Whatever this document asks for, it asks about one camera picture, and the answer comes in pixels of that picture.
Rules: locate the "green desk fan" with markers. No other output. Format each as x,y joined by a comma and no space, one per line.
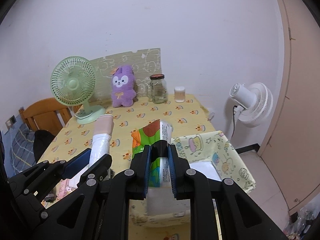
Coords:
72,83

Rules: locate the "yellow cartoon fabric storage box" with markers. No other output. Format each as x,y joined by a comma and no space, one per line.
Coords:
210,153

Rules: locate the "beige door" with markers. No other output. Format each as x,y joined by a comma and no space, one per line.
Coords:
290,149

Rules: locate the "purple plush bunny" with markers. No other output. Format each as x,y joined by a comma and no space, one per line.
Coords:
123,82

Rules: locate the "wall power socket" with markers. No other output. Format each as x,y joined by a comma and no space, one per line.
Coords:
10,122

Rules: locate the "white pink roll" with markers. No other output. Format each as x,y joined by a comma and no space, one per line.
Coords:
102,135

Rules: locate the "black garment on chair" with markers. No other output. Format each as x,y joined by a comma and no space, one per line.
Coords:
42,139

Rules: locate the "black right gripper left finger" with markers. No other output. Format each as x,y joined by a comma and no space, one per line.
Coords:
131,184

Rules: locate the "wooden chair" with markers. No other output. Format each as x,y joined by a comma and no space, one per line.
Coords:
47,114

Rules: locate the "green orange tissue pack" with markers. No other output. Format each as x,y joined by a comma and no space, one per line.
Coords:
157,136

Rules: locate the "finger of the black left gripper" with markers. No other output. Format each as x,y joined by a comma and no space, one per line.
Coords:
44,176
76,216

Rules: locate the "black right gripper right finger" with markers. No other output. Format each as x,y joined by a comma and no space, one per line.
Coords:
189,184

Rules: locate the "white standing fan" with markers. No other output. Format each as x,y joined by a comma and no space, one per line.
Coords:
253,104

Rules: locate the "glass jar with lid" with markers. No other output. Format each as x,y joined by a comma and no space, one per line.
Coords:
157,89

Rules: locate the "blue plaid bedding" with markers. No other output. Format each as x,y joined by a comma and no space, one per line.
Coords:
18,149

